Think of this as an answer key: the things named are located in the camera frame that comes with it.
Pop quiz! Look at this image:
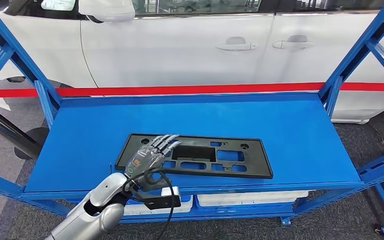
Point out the red barrier belt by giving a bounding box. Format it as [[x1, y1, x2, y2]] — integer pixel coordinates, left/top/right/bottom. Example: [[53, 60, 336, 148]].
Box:
[[0, 82, 384, 99]]

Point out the black plastic plate frame part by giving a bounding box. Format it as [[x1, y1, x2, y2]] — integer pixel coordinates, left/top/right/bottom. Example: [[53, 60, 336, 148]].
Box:
[[115, 133, 274, 180]]

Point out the black base barrier stanchion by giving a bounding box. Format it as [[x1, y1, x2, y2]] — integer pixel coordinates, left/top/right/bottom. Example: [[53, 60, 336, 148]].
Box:
[[0, 98, 50, 161]]

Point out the white car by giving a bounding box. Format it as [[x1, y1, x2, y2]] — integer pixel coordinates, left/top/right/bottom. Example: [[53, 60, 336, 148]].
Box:
[[0, 0, 384, 125]]

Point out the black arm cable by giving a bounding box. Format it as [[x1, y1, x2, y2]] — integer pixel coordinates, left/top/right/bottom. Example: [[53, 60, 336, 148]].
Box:
[[122, 167, 176, 240]]

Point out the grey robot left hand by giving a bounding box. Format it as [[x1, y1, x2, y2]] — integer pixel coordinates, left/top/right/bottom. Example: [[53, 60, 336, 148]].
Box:
[[124, 134, 182, 192]]

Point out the white plastic bin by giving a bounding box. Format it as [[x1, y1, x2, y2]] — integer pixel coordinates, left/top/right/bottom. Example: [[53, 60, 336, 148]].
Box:
[[196, 190, 309, 204], [123, 195, 195, 217], [198, 198, 297, 208]]

